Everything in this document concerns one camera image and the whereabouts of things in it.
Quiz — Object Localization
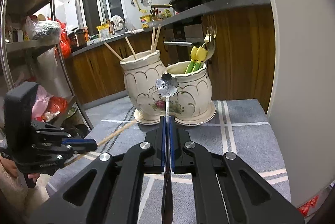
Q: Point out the silver flower head spoon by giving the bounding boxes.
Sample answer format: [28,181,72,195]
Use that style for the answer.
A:
[156,73,178,223]

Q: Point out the yellow tulip green handle spoon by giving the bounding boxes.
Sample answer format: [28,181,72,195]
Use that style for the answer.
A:
[192,46,208,72]

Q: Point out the wooden kitchen cabinets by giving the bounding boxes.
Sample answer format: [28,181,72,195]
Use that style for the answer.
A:
[65,5,275,110]

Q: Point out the grey kitchen countertop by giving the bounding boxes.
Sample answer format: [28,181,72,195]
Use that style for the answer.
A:
[70,0,271,58]

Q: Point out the person's left hand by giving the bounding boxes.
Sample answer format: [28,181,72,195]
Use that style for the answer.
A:
[0,155,41,184]

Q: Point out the pink plastic bag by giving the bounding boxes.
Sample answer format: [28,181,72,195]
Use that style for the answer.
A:
[31,85,53,119]

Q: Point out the blue grey plaid tablecloth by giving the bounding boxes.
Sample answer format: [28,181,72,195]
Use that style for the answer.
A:
[45,97,292,224]

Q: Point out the metal storage shelf rack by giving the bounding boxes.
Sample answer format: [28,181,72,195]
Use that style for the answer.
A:
[1,0,93,129]

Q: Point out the red plastic bag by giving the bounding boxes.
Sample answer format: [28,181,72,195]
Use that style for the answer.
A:
[56,19,72,59]

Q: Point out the white refrigerator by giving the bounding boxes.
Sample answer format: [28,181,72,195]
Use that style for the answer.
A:
[267,0,334,206]

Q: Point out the wooden chopstick in holder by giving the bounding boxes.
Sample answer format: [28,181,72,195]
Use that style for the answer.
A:
[125,37,137,60]

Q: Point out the white floral ceramic utensil holder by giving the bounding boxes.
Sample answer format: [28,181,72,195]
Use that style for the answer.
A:
[120,50,216,126]

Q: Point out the clear plastic bag on shelf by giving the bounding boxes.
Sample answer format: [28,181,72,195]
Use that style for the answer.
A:
[25,16,62,40]

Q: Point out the wooden chopstick bundle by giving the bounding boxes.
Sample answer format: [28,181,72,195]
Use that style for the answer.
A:
[151,24,161,53]

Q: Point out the gold metal fork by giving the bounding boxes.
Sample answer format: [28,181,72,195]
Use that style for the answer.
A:
[202,26,217,62]

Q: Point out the small black frying pan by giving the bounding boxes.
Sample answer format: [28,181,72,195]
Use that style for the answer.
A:
[151,0,203,13]

